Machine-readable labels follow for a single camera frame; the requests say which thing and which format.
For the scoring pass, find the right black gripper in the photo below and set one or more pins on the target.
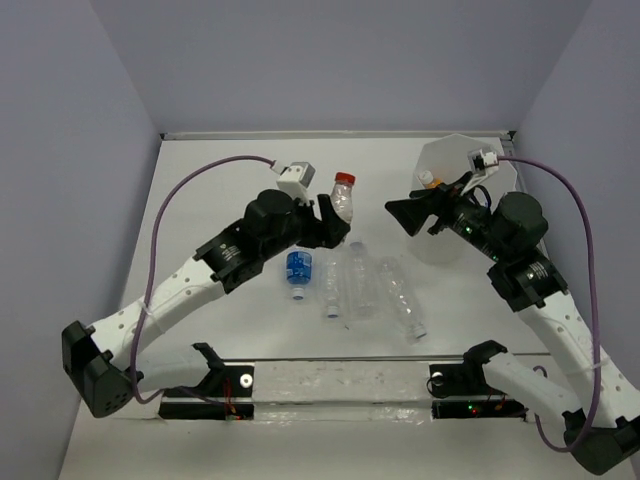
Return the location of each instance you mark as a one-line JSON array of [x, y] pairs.
[[412, 213]]

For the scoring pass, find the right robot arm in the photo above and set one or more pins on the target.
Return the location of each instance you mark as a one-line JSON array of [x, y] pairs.
[[600, 409]]

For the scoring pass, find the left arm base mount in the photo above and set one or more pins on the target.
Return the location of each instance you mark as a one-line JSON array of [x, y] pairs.
[[224, 395]]

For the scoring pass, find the orange juice bottle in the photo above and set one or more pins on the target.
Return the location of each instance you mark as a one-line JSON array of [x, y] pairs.
[[428, 180]]

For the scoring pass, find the clear bottle white cap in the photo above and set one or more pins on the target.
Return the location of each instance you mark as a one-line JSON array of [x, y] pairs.
[[332, 284]]

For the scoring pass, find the red cap bottle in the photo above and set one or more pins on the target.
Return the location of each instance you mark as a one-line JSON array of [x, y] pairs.
[[341, 196]]

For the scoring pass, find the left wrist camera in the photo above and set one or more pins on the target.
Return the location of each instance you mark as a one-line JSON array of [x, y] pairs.
[[295, 179]]

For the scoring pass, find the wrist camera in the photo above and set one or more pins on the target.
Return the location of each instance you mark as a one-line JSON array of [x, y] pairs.
[[295, 179], [484, 162]]

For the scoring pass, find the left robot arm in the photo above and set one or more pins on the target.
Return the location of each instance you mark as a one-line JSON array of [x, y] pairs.
[[104, 359]]

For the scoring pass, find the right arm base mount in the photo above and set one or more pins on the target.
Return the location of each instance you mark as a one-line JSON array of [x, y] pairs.
[[459, 391]]

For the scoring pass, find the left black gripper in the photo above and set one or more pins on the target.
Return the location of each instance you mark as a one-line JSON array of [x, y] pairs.
[[326, 232]]

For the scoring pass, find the white plastic bin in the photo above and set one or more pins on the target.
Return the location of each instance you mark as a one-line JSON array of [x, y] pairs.
[[447, 159]]

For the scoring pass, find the clear bottle right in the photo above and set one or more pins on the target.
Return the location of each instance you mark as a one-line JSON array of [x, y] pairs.
[[401, 299]]

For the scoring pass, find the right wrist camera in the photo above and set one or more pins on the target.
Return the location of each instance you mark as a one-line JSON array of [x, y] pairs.
[[484, 162]]

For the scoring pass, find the blue label bottle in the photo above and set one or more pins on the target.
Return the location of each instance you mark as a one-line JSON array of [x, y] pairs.
[[298, 272]]

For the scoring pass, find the clear bottle grey cap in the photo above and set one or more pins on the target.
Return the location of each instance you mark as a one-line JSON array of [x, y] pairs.
[[362, 282]]

